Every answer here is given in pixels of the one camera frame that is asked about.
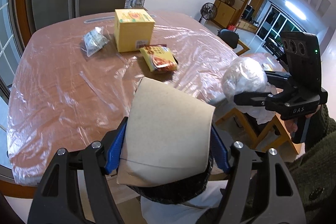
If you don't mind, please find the clear plastic bag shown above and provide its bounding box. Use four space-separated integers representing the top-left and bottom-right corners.
222 57 277 124

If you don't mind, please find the brown paper cone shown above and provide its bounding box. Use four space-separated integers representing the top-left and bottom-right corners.
117 77 215 187

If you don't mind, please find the yellow biscuit packet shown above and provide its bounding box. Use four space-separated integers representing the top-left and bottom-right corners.
139 44 178 73

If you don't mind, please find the white green snack packet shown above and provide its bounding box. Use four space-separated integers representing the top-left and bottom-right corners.
83 26 109 57

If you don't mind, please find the yellow cardboard box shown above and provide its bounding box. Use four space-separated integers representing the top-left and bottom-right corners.
114 9 155 53

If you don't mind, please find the operator hand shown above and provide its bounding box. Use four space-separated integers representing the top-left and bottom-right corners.
284 119 298 137

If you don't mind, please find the wooden chair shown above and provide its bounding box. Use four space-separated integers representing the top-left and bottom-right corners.
216 107 302 155

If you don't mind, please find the black office chair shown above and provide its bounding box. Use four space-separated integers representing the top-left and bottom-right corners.
218 29 239 49

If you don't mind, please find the black standing fan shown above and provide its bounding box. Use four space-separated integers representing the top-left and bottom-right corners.
199 2 218 23

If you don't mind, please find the glass sliding door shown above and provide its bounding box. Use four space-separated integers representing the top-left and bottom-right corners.
1 0 22 183

